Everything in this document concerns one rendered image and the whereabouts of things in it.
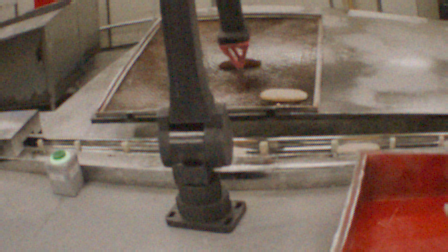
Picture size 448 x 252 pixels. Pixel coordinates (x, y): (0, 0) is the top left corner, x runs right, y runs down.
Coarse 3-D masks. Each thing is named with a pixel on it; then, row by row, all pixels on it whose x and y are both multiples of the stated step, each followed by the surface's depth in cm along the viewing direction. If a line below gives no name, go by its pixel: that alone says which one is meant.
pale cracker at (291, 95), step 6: (270, 90) 119; (276, 90) 118; (282, 90) 118; (288, 90) 118; (294, 90) 118; (264, 96) 118; (270, 96) 117; (276, 96) 117; (282, 96) 117; (288, 96) 116; (294, 96) 116; (300, 96) 116; (306, 96) 116
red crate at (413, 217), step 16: (368, 208) 87; (384, 208) 86; (400, 208) 84; (416, 208) 82; (432, 208) 81; (368, 224) 82; (384, 224) 81; (400, 224) 79; (416, 224) 78; (432, 224) 76; (352, 240) 79; (368, 240) 78; (384, 240) 77; (400, 240) 75; (416, 240) 74; (432, 240) 72
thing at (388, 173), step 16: (368, 160) 86; (384, 160) 85; (400, 160) 83; (416, 160) 82; (432, 160) 81; (352, 176) 80; (368, 176) 87; (384, 176) 86; (400, 176) 85; (416, 176) 83; (432, 176) 82; (352, 192) 75; (368, 192) 88; (384, 192) 87; (400, 192) 86; (416, 192) 85; (432, 192) 84; (352, 208) 72; (352, 224) 71; (336, 240) 65
